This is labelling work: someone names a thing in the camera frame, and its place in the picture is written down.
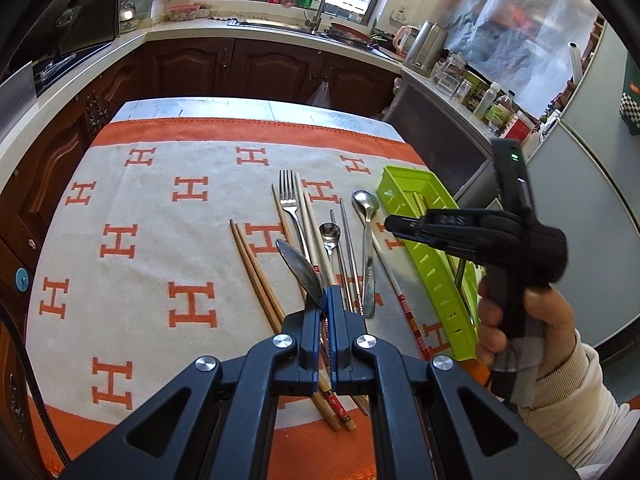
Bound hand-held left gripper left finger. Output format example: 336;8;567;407
57;305;326;480

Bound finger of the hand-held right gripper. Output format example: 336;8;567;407
384;209;524;266

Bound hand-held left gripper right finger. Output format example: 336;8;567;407
327;285;583;480

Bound brown chopstick decorated end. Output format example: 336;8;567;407
324;387;352;425

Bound large steel spoon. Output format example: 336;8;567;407
276;238;327;308

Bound green plastic utensil tray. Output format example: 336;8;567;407
375;165;483;361

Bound medium steel spoon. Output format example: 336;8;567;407
351;188;382;319

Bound light chopstick decorated end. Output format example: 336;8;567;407
295;173;335;291

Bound person's right forearm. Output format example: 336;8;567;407
517;330;640;468

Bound person's right hand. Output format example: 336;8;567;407
476;279;578;379

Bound grey refrigerator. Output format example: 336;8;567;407
522;19;640;353

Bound grey metal cabinet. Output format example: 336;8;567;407
381;66;502;213

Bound red label packet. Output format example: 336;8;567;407
501;109;532;145

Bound clear bottle green label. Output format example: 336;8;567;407
487;89;517;134

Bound white plastic bottle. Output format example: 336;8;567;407
481;81;502;122

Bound steel fork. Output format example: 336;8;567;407
278;169;313;271

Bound glass jar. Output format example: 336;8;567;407
431;51;469;92

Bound green checkered box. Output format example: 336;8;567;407
616;54;640;137

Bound orange white printed blanket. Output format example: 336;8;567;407
25;116;496;466

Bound steel electric kettle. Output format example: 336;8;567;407
405;20;449;74

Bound white roll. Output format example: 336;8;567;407
566;41;585;88

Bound hanging plastic bag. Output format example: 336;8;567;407
306;77;334;109

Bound pink white jug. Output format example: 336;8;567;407
392;26;421;57

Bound red frying pan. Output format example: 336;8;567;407
327;21;375;45

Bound steel faucet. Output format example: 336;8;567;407
301;0;333;34

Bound steel sink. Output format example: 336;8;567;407
226;16;323;35

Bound dark wooden base cabinets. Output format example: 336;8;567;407
0;35;403;311

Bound white kitchen countertop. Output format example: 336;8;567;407
0;12;506;171

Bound pink food container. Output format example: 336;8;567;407
168;3;202;23

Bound gas stove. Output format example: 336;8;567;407
31;40;111;97

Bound small lidded pot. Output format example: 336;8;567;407
118;0;142;34

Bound low steel panel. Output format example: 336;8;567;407
0;61;39;137

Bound tall steel splash guard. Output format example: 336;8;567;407
27;0;122;68

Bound small long-handled steel spoon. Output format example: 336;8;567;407
319;222;351;311

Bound plastic wall sheet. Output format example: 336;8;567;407
442;0;603;118

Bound black cable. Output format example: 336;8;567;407
0;295;73;467

